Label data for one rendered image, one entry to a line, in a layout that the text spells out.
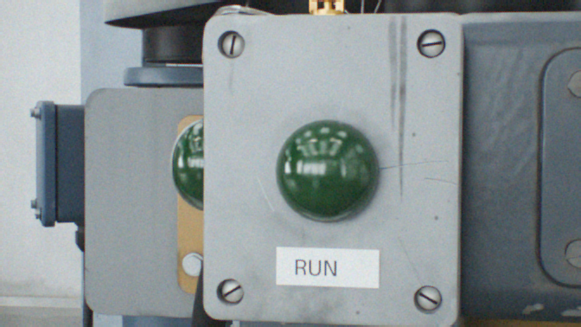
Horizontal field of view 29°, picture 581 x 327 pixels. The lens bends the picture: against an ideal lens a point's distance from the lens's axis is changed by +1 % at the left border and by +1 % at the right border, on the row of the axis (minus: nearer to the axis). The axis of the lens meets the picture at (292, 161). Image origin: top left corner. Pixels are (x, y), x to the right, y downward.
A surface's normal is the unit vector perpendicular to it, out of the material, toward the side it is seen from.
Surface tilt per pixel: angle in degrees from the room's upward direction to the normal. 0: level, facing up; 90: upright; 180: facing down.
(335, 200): 114
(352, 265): 90
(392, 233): 90
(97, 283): 90
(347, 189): 105
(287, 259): 90
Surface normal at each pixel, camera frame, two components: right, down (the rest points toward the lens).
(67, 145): 0.28, 0.05
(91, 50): -0.17, 0.05
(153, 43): -0.77, 0.03
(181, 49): -0.39, 0.04
